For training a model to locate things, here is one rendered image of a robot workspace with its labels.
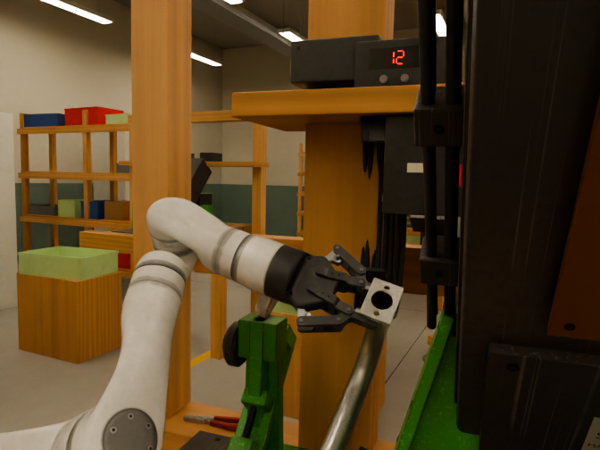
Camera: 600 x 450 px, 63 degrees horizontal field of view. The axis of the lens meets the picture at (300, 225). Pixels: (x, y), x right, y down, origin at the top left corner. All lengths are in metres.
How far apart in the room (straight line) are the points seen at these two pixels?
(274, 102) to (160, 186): 0.36
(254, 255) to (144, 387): 0.21
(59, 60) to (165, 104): 8.32
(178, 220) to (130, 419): 0.28
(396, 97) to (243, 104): 0.25
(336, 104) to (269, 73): 11.49
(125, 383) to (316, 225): 0.48
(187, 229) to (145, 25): 0.54
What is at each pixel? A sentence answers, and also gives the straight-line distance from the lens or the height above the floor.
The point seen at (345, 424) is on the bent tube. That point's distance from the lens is 0.69.
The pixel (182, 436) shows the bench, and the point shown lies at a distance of 1.10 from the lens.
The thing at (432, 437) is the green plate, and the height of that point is 1.14.
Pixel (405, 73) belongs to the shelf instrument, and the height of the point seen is 1.56.
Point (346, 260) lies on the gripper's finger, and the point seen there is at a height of 1.29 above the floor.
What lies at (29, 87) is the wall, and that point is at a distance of 8.94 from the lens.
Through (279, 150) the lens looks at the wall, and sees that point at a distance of 11.86.
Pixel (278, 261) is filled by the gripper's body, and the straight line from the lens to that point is 0.64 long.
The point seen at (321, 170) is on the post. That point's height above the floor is 1.42.
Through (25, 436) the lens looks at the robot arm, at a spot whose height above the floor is 1.14.
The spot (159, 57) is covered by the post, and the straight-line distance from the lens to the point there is 1.08.
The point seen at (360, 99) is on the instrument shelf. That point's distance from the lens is 0.76.
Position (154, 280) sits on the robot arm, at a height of 1.27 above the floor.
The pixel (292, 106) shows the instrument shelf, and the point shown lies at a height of 1.51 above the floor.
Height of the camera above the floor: 1.40
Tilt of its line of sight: 5 degrees down
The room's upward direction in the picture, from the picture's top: 1 degrees clockwise
